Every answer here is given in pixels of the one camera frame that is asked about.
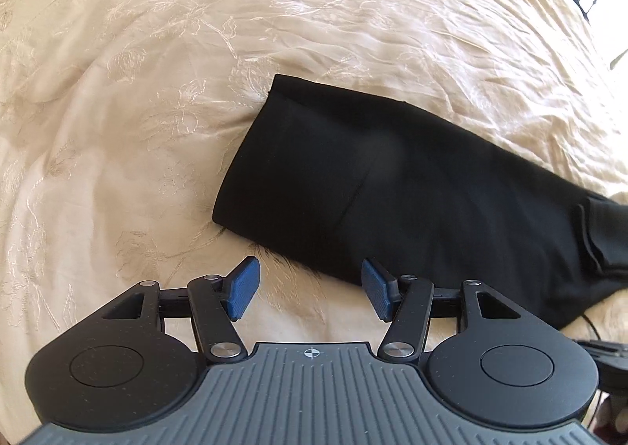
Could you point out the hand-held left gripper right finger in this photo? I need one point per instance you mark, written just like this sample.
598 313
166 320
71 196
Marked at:
378 290

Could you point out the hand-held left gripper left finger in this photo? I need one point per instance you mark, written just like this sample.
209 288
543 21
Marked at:
243 288

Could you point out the black pants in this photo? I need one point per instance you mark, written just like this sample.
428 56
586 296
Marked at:
392 189

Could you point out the cream embroidered bedspread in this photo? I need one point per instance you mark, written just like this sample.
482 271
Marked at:
147 106

